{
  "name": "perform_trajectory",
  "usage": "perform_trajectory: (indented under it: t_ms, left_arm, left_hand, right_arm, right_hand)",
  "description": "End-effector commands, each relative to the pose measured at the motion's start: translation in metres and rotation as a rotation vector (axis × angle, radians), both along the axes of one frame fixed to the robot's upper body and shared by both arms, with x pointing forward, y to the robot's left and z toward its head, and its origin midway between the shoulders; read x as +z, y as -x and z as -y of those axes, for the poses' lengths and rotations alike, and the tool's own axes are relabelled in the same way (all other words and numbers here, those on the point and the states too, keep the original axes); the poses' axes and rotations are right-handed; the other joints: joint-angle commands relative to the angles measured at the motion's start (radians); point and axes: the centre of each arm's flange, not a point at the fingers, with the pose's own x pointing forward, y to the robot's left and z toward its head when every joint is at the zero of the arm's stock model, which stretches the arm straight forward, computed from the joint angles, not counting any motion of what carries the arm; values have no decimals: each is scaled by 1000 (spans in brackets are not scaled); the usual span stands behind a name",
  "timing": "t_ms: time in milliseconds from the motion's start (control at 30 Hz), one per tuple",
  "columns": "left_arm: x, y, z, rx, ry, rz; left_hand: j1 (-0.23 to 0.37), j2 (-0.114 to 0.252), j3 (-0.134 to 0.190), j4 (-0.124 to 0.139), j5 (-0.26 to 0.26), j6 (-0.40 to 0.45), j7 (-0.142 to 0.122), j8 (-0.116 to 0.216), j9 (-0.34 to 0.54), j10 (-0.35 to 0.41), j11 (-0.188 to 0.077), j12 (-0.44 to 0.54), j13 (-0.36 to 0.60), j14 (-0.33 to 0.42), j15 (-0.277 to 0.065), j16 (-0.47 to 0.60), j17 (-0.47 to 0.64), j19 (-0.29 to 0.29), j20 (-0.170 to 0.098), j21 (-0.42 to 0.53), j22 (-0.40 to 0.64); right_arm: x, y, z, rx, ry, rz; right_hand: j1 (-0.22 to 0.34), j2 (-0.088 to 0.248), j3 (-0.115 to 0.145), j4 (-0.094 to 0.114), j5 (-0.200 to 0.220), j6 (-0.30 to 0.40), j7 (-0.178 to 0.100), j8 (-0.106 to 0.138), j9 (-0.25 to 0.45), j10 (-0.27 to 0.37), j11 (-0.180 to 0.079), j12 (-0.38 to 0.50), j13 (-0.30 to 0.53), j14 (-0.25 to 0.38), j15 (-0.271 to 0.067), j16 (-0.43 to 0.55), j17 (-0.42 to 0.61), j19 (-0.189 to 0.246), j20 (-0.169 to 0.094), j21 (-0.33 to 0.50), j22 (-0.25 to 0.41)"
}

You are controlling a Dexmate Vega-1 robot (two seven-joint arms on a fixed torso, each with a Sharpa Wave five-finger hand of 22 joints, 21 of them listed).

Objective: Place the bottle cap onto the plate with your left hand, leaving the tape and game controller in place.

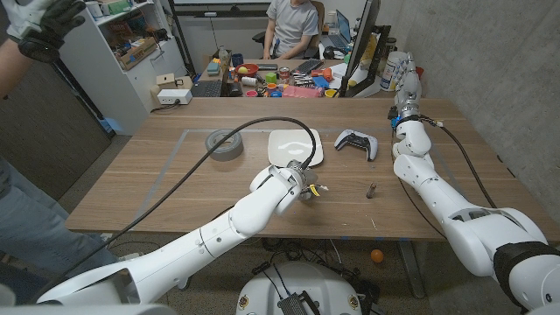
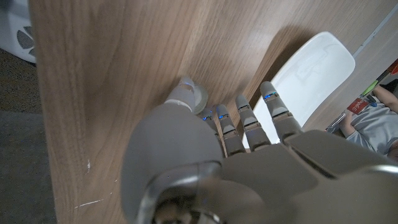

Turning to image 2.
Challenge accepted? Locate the seated person grey shirt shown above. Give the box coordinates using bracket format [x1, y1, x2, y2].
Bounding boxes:
[338, 85, 398, 162]

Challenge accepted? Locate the white square plate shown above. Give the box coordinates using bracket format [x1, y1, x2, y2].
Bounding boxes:
[241, 30, 356, 149]

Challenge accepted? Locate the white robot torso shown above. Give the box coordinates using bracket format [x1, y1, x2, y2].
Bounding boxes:
[0, 0, 37, 65]

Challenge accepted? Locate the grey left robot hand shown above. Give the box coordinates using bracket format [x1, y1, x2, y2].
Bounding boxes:
[119, 76, 398, 224]

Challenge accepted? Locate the red soup can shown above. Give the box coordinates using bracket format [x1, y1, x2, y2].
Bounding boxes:
[346, 98, 370, 115]

